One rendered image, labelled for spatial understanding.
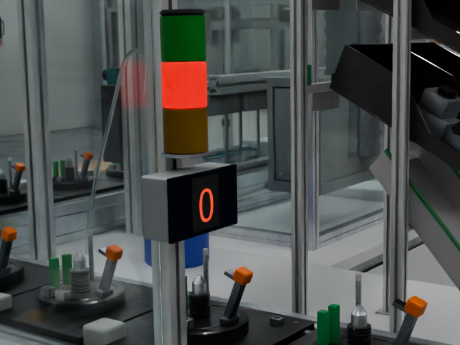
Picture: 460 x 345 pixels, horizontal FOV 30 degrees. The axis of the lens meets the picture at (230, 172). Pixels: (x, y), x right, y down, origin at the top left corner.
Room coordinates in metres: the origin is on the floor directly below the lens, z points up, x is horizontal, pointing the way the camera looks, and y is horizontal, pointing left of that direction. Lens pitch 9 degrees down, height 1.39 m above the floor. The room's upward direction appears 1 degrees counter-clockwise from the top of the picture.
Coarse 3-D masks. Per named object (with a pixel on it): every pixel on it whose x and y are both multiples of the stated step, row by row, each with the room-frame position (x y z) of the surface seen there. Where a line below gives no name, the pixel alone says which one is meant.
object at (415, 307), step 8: (416, 296) 1.00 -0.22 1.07; (392, 304) 1.00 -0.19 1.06; (400, 304) 1.00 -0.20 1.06; (408, 304) 0.99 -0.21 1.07; (416, 304) 0.98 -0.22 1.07; (424, 304) 0.98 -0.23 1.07; (408, 312) 0.99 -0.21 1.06; (416, 312) 0.98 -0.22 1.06; (408, 320) 0.99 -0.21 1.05; (416, 320) 0.99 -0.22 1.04; (400, 328) 0.99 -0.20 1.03; (408, 328) 0.99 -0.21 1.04; (400, 336) 0.99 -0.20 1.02; (408, 336) 0.99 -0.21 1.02; (400, 344) 0.99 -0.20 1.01
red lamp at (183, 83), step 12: (168, 72) 0.93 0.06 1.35; (180, 72) 0.93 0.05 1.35; (192, 72) 0.93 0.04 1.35; (204, 72) 0.94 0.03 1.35; (168, 84) 0.93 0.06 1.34; (180, 84) 0.93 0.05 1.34; (192, 84) 0.93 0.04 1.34; (204, 84) 0.94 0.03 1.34; (168, 96) 0.93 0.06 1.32; (180, 96) 0.93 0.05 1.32; (192, 96) 0.93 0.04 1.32; (204, 96) 0.94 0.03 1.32
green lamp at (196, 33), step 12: (168, 24) 0.93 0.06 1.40; (180, 24) 0.93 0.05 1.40; (192, 24) 0.93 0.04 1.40; (204, 24) 0.94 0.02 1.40; (168, 36) 0.93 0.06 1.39; (180, 36) 0.93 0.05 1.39; (192, 36) 0.93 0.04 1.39; (204, 36) 0.94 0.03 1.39; (168, 48) 0.93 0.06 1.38; (180, 48) 0.93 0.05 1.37; (192, 48) 0.93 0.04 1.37; (204, 48) 0.94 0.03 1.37; (168, 60) 0.93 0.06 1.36; (180, 60) 0.93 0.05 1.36; (192, 60) 0.93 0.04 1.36; (204, 60) 0.94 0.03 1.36
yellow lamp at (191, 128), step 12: (168, 108) 0.94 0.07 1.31; (180, 108) 0.94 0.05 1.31; (192, 108) 0.94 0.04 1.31; (204, 108) 0.94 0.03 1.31; (168, 120) 0.93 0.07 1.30; (180, 120) 0.93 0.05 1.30; (192, 120) 0.93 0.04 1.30; (204, 120) 0.94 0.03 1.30; (168, 132) 0.93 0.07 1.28; (180, 132) 0.93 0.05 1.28; (192, 132) 0.93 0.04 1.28; (204, 132) 0.94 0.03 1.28; (168, 144) 0.93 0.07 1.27; (180, 144) 0.93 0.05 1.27; (192, 144) 0.93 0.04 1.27; (204, 144) 0.94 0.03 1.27
